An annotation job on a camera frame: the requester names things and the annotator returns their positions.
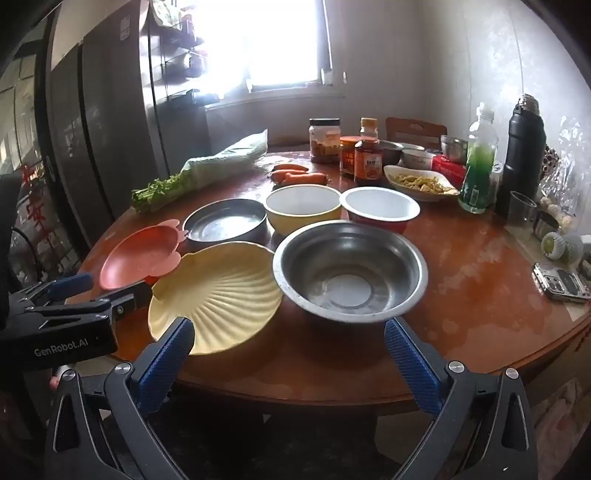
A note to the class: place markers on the small metal cup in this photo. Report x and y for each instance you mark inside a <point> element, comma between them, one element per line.
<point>547,226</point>

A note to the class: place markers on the round steel pan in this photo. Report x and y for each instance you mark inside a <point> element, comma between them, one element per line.
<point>221,224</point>

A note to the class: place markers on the pink flower-shaped plate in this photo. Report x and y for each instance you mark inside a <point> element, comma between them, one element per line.
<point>134,258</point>

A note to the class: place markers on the black-lid pickle jar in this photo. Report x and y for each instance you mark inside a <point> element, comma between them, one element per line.
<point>324,143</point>

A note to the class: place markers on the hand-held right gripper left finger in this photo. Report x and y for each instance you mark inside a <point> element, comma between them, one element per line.
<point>168,357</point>

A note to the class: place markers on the yellow bowl white inside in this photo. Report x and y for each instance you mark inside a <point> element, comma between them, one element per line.
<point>300,201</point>

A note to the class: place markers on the green drink bottle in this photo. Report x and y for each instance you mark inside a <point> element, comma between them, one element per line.
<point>478,175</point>

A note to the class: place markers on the steel cup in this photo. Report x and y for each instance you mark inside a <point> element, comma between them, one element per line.
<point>454,147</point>

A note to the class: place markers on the window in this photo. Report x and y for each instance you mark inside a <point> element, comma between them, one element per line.
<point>268,41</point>

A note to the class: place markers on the dark sauce bottle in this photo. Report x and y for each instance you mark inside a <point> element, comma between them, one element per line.
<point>368,161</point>

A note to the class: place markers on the white dish with food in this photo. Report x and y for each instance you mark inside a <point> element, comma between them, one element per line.
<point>420,182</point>

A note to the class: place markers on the clear plastic bag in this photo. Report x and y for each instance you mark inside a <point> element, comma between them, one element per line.
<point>568,166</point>

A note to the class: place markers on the small carrot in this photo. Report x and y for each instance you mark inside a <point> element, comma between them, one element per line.
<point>293,168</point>
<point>279,177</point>

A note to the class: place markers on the small steel bowl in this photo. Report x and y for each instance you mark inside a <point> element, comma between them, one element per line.
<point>391,150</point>

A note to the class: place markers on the phone in clear case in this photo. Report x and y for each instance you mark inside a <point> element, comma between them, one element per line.
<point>561,282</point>

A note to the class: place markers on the red box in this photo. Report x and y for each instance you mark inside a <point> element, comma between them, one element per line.
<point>450,170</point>

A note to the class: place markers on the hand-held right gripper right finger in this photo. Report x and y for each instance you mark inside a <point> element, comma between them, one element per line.
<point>411,364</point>

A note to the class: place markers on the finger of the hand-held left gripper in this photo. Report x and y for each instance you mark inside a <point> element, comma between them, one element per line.
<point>71,284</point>
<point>134,297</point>

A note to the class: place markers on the small white bowl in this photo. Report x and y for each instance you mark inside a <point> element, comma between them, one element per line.
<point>418,159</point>

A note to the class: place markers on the grey refrigerator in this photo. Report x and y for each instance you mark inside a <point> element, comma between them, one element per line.
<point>106,115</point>

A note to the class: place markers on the red-lid sauce jar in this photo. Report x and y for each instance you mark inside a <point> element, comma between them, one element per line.
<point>347,157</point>

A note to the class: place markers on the red bowl white inside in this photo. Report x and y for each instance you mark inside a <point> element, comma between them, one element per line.
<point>376,203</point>

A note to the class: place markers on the small white windowsill box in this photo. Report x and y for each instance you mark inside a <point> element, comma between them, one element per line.
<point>326,76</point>

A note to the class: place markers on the large carrot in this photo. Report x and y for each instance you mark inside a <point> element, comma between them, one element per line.
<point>307,179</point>

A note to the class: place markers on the clear plastic cup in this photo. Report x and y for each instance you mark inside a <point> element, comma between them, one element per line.
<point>521,210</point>

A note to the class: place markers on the yellow shell-shaped plate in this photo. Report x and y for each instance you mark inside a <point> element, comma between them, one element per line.
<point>221,295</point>

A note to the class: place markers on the fruit in foam net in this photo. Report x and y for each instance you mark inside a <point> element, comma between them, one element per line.
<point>563,247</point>

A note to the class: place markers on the bagged celery bunch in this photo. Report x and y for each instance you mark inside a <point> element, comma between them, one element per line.
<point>207,168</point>

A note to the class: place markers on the black thermos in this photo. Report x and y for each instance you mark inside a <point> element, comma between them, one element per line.
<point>524,157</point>

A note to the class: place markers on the large steel bowl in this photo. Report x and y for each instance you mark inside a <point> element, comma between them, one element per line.
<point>351,263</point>

